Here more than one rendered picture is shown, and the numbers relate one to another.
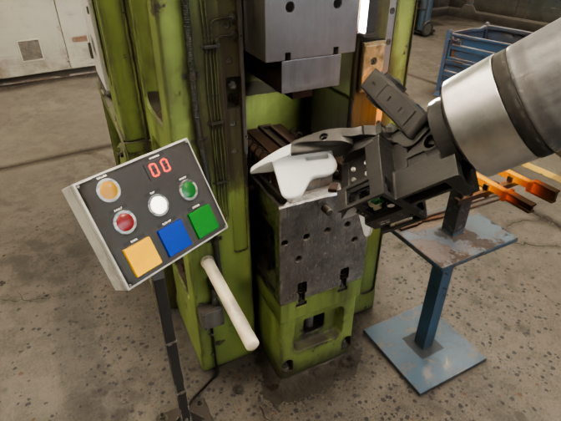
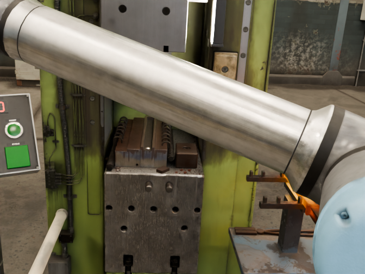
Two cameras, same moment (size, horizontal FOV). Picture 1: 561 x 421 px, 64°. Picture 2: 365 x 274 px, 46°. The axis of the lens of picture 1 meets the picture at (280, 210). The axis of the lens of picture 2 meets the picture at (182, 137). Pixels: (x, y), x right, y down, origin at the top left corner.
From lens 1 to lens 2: 0.84 m
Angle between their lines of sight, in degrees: 24
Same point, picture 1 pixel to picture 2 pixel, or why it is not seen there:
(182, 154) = (19, 103)
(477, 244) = (301, 265)
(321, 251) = (148, 228)
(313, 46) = (144, 42)
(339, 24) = (168, 27)
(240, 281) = (92, 244)
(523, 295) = not seen: outside the picture
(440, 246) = (261, 256)
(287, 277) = (112, 244)
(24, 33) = not seen: hidden behind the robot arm
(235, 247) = (88, 209)
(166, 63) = not seen: hidden behind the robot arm
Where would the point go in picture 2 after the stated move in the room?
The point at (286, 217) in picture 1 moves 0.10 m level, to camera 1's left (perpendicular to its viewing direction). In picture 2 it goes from (111, 183) to (88, 178)
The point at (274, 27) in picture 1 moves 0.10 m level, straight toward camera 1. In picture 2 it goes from (108, 22) to (92, 24)
